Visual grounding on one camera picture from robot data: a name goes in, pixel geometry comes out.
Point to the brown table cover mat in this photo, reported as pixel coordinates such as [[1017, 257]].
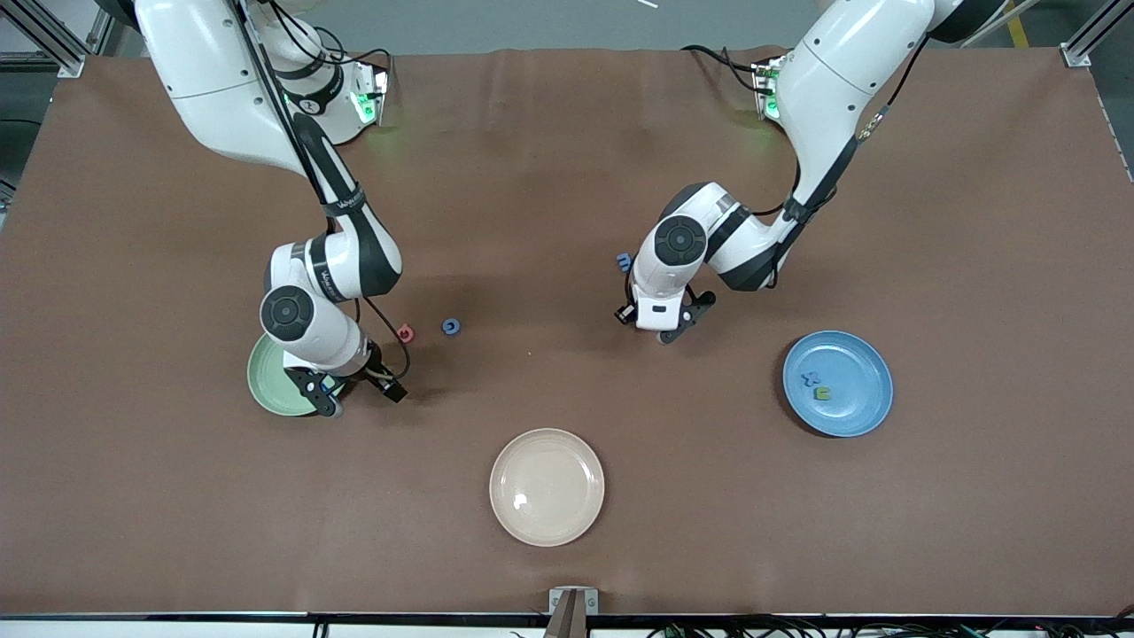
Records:
[[567, 221]]

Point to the beige plate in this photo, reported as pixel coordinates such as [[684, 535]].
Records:
[[547, 487]]

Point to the blue letter G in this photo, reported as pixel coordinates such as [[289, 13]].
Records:
[[446, 327]]

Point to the light green plate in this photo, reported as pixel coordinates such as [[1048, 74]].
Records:
[[266, 381]]

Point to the black table edge rail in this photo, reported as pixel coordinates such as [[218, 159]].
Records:
[[266, 616]]

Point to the blue plate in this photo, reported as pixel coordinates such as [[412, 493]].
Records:
[[850, 408]]

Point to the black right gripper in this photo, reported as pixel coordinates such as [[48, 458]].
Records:
[[376, 371]]

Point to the grey metal mounting bracket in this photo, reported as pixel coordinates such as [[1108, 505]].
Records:
[[574, 611]]

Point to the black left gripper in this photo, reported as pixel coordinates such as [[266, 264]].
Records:
[[627, 313]]

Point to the pink letter Q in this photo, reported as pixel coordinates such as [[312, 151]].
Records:
[[399, 335]]

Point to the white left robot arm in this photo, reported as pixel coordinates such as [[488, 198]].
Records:
[[842, 80]]

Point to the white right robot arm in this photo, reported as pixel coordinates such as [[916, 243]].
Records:
[[221, 80]]

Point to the aluminium frame strut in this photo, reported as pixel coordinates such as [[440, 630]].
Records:
[[1074, 55], [71, 64]]

